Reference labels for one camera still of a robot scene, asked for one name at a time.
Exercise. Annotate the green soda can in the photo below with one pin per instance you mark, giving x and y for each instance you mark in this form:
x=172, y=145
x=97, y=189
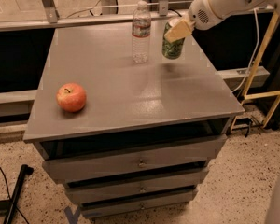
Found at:
x=171, y=50

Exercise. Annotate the grey drawer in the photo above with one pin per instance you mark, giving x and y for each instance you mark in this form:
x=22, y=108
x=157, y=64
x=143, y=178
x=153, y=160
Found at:
x=139, y=203
x=87, y=167
x=127, y=187

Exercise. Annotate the red apple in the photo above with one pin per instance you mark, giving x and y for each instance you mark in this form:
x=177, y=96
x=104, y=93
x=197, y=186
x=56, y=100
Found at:
x=71, y=97

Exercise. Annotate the top grey drawer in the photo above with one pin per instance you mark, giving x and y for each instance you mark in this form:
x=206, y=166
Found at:
x=87, y=167

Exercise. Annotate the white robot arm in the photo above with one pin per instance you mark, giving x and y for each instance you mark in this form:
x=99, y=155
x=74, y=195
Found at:
x=225, y=8

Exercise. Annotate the grey drawer cabinet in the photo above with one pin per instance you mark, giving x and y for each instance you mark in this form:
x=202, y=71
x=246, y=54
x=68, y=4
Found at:
x=130, y=107

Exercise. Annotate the clear plastic water bottle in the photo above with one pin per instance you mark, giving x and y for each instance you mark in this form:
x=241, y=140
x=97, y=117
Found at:
x=141, y=28

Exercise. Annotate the middle grey drawer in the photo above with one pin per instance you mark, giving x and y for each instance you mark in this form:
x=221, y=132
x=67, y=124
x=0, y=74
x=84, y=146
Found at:
x=127, y=187

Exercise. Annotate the metal rail fence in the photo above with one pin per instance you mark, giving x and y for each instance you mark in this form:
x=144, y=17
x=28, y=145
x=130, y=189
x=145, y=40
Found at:
x=17, y=15

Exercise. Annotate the bottom grey drawer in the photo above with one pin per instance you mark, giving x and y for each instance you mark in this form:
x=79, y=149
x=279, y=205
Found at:
x=139, y=203

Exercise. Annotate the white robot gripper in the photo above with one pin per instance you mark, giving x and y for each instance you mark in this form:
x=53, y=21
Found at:
x=200, y=12

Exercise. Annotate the black floor stand bar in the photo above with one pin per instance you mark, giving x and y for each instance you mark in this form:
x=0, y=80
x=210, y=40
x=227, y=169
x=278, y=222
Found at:
x=8, y=207

